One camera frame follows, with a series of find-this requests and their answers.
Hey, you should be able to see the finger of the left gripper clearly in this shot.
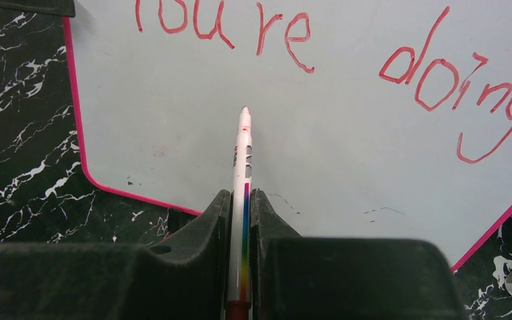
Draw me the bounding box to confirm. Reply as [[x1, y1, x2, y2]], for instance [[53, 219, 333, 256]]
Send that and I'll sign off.
[[0, 0, 75, 17]]

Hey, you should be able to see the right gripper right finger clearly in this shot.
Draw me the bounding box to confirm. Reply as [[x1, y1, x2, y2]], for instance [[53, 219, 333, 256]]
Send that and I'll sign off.
[[251, 189, 468, 319]]

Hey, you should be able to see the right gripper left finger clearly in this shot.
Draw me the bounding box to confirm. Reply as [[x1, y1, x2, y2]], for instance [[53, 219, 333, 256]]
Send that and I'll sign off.
[[0, 190, 231, 319]]

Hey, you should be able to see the white marker pen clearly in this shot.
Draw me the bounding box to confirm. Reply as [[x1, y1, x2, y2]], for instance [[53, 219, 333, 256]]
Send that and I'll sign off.
[[225, 106, 252, 319]]

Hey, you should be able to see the pink framed whiteboard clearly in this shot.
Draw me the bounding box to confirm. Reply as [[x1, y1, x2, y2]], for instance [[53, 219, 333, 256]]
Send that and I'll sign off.
[[63, 1, 512, 268]]

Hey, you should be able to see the black whiteboard foot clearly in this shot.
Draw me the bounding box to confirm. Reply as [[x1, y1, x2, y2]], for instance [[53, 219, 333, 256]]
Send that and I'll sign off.
[[167, 208, 197, 235]]

